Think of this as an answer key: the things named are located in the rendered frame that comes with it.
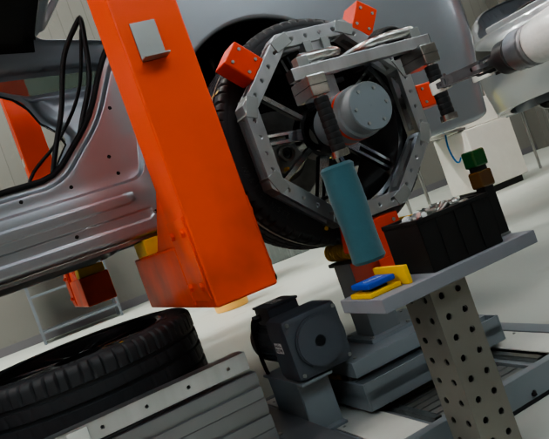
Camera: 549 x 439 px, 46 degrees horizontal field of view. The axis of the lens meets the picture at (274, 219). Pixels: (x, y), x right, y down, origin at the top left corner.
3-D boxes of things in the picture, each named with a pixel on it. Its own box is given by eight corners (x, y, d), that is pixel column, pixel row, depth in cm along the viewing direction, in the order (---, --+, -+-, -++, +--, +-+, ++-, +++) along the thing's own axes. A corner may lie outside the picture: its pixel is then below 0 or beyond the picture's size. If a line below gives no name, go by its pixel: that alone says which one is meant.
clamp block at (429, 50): (420, 71, 172) (413, 52, 172) (441, 59, 164) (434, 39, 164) (405, 75, 170) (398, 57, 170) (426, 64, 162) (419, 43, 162)
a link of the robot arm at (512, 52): (557, 58, 137) (536, 68, 142) (543, 17, 137) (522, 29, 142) (527, 68, 133) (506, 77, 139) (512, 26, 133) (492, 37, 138)
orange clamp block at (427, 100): (408, 115, 194) (430, 108, 198) (423, 108, 187) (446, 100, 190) (400, 93, 194) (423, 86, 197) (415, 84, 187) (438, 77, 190)
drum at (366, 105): (360, 143, 185) (343, 97, 185) (403, 124, 165) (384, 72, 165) (319, 157, 179) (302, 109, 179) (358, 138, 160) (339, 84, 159)
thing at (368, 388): (432, 336, 224) (423, 310, 224) (507, 341, 191) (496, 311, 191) (312, 398, 204) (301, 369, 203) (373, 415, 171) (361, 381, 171)
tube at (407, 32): (380, 61, 184) (368, 26, 184) (421, 36, 166) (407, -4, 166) (329, 75, 177) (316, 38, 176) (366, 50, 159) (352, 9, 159)
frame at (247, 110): (437, 188, 193) (376, 16, 192) (450, 185, 187) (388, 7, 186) (282, 249, 171) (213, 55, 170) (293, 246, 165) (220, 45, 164)
